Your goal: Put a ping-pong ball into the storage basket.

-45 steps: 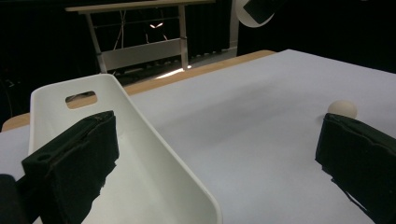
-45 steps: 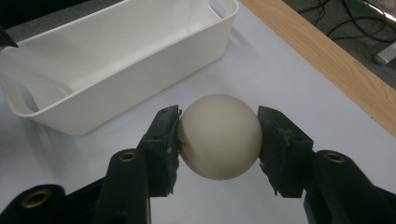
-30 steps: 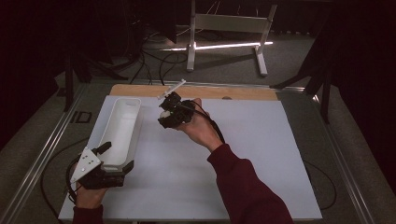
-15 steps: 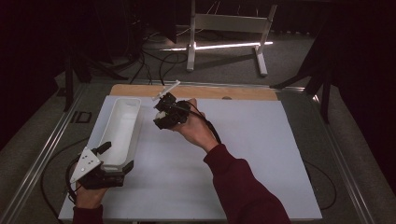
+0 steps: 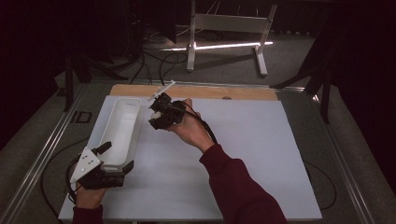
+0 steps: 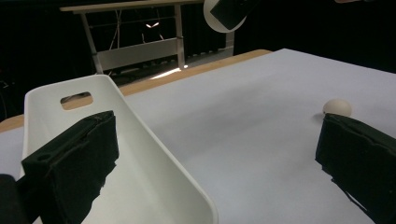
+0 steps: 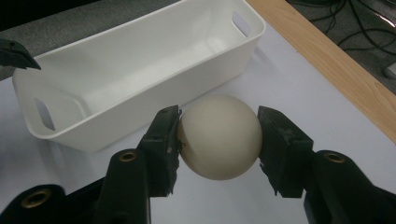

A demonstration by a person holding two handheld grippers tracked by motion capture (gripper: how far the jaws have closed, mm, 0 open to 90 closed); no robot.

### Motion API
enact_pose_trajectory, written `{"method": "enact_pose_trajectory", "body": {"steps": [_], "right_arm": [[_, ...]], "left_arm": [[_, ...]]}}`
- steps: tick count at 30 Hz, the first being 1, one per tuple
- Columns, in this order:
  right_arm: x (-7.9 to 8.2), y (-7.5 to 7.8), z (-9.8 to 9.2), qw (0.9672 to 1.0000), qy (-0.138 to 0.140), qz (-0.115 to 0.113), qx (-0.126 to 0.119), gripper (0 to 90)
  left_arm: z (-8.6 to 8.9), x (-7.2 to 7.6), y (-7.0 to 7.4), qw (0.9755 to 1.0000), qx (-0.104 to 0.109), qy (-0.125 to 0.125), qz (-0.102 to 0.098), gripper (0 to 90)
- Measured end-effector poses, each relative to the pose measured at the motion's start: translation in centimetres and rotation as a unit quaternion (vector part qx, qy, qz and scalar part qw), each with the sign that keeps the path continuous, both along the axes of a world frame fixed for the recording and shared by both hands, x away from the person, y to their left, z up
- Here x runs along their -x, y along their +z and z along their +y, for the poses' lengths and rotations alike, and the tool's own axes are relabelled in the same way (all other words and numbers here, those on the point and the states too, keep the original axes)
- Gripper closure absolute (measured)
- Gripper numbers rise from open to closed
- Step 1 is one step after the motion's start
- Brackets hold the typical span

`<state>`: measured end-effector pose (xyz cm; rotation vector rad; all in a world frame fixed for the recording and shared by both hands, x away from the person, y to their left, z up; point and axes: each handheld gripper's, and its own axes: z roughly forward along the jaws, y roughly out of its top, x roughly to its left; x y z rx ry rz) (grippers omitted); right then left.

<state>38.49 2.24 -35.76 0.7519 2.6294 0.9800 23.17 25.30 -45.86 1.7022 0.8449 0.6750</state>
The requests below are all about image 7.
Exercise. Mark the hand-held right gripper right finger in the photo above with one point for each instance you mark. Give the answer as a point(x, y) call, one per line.
point(285, 152)

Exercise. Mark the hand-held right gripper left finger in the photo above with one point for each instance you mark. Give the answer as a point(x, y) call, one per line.
point(162, 149)

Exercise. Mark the plain white ping-pong ball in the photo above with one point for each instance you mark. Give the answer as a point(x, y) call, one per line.
point(219, 137)

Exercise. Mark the white plastic bin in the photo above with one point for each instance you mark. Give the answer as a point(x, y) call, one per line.
point(140, 71)

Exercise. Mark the white metal stand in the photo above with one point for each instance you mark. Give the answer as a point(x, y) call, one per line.
point(391, 70)

